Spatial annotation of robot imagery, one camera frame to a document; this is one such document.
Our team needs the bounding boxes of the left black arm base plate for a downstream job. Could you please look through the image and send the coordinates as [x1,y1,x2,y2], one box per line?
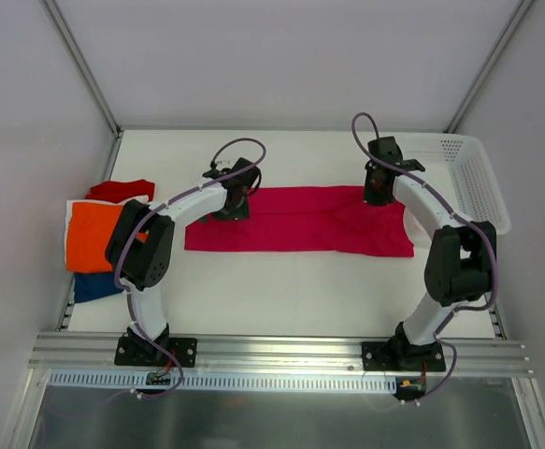
[114,327,198,368]

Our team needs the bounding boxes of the orange folded t-shirt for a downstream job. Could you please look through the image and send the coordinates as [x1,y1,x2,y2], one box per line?
[65,203,126,274]

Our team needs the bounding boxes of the right aluminium frame post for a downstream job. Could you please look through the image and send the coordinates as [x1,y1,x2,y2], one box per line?
[443,0,536,134]

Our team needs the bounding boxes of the white slotted cable duct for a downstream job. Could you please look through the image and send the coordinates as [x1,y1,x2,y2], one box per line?
[48,369,397,395]

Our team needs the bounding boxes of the red folded t-shirt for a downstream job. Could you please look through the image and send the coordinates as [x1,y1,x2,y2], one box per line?
[85,179,156,203]

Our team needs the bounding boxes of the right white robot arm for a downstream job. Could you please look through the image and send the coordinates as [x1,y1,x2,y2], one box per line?
[364,137,497,370]

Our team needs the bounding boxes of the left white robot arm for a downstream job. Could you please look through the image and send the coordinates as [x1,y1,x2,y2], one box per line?
[105,157,262,365]

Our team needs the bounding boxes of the left aluminium frame post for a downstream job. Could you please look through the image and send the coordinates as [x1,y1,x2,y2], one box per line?
[41,0,122,137]

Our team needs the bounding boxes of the aluminium mounting rail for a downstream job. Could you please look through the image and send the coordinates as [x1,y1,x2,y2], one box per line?
[28,332,535,378]

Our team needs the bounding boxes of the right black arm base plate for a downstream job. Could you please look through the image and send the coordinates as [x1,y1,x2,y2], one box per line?
[361,335,446,372]

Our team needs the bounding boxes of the pink t-shirt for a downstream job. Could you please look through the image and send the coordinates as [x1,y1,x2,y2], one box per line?
[184,185,414,258]

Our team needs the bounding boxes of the white plastic mesh basket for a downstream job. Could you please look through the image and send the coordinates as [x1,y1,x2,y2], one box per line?
[395,133,511,236]

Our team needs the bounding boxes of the aluminium frame post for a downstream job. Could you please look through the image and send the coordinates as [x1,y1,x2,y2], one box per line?
[41,0,122,137]
[443,0,536,134]

